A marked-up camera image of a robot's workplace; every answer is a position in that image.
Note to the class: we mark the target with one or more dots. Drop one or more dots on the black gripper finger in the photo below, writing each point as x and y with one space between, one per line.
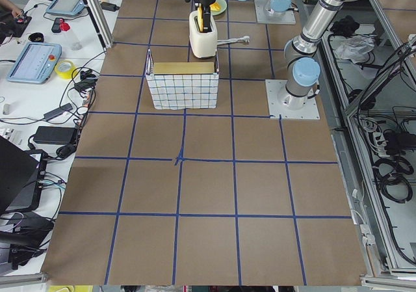
206 18

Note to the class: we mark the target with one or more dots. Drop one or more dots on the white toaster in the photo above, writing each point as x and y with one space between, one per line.
204 45

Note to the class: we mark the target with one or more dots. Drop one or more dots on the toast slice in toaster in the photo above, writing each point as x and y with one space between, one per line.
200 19

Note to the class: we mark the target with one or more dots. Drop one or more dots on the triangular golden bread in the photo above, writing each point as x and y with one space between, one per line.
215 7

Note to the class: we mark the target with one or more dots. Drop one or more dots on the light green plate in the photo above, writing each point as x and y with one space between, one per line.
223 7

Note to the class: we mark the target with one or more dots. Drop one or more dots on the blue teach pendant far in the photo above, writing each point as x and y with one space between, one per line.
69 8

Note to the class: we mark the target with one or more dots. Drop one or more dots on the blue teach pendant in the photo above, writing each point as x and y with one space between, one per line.
69 8
35 63

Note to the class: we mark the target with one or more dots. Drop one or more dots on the red black tool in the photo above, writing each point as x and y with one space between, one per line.
60 25

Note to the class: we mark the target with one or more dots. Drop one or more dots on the yellow tape roll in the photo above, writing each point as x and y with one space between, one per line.
65 69

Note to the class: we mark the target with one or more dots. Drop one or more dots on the crumpled white cloth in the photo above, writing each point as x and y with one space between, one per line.
356 49

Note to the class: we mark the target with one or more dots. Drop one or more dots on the black bowl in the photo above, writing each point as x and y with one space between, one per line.
36 37

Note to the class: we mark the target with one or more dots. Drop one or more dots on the blue teach pendant near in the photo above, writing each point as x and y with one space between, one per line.
35 63

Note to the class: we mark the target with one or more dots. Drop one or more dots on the black power brick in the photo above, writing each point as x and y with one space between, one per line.
54 135

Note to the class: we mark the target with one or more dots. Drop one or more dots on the black laptop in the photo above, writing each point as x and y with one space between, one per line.
21 176

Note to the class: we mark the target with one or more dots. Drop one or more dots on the checkered wire basket with wood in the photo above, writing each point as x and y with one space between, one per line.
182 85

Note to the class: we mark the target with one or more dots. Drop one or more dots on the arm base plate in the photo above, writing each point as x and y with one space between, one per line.
285 18
282 105

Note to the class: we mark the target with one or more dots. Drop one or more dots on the aluminium frame post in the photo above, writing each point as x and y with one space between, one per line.
99 22

